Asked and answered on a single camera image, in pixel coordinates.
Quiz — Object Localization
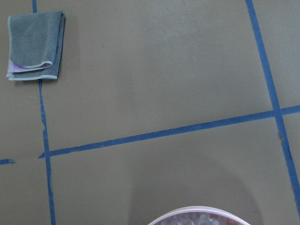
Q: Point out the grey folded cloth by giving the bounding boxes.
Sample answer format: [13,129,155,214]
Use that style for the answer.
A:
[6,11,65,81]

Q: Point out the clear ice cubes pile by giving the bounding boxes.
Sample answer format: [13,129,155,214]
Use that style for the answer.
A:
[158,212,240,225]

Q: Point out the pink bowl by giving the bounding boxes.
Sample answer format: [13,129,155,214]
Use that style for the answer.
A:
[150,206,249,225]

